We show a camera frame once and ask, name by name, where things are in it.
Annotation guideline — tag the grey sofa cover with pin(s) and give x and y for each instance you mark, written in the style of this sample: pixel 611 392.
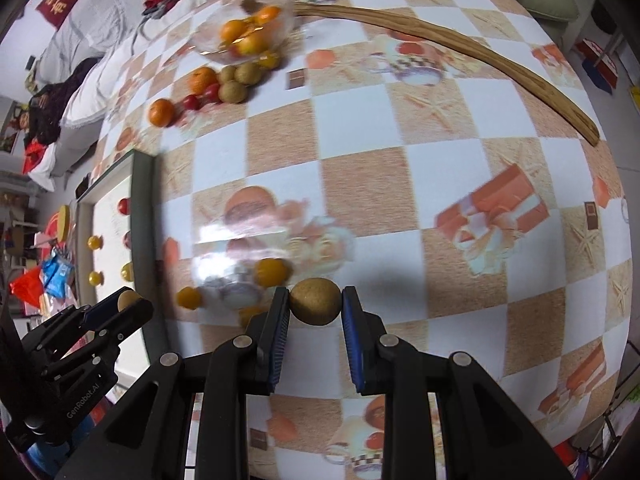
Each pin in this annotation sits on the grey sofa cover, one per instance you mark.
pixel 62 60

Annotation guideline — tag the brown longan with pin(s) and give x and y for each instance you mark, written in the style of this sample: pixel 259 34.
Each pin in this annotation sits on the brown longan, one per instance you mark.
pixel 316 301

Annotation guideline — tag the yellow lid plastic jar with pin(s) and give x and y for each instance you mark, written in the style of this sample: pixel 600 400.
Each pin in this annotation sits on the yellow lid plastic jar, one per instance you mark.
pixel 63 225

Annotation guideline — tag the glass fruit bowl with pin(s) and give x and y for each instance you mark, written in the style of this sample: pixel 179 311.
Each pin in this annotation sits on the glass fruit bowl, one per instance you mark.
pixel 243 30

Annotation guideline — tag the orange tangerine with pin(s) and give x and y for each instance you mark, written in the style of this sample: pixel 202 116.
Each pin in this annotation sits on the orange tangerine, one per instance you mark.
pixel 161 113
pixel 200 79

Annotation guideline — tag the red cherry tomato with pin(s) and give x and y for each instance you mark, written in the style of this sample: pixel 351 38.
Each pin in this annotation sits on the red cherry tomato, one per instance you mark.
pixel 123 206

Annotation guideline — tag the long wooden stick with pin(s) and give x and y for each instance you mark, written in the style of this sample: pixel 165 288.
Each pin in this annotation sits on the long wooden stick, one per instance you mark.
pixel 537 86

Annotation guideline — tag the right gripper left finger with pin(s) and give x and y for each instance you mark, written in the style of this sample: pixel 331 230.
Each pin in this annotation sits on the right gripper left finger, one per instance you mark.
pixel 246 365

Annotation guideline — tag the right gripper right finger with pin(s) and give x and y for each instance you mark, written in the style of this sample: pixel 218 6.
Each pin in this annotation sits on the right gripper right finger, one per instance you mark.
pixel 382 364

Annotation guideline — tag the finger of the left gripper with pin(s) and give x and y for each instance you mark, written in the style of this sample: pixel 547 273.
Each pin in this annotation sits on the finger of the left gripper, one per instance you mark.
pixel 96 315
pixel 126 323

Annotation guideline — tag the white tray green rim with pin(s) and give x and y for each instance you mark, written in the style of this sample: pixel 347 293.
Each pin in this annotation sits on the white tray green rim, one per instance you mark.
pixel 113 251

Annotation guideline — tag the blue snack packet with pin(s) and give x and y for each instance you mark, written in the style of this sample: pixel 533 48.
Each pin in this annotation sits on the blue snack packet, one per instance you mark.
pixel 55 274

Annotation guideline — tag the brown longan fruit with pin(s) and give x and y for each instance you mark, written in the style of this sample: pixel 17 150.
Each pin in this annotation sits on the brown longan fruit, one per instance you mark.
pixel 127 299

